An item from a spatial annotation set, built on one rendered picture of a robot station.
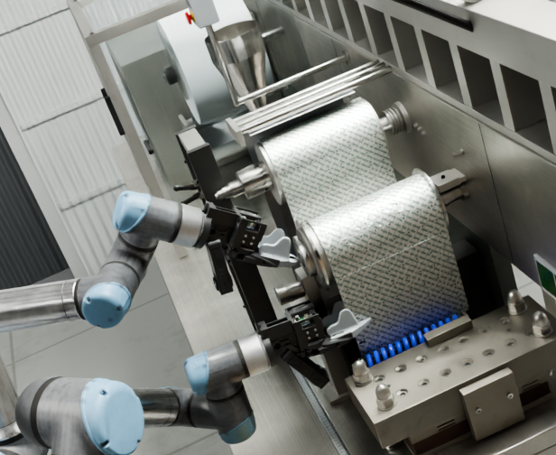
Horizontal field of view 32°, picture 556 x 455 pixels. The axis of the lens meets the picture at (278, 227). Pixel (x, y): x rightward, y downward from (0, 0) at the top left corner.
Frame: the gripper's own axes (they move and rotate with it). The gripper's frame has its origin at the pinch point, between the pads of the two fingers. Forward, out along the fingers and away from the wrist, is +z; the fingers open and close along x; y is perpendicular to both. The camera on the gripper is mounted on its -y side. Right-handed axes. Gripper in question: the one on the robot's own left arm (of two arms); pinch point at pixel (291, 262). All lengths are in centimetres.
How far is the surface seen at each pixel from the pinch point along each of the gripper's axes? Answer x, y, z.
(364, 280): -8.5, 2.9, 11.7
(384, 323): -8.3, -4.8, 19.4
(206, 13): 49, 36, -19
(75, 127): 299, -57, -2
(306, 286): -1.0, -3.7, 4.5
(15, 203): 303, -104, -18
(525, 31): -42, 55, 3
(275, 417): 3.8, -35.3, 11.2
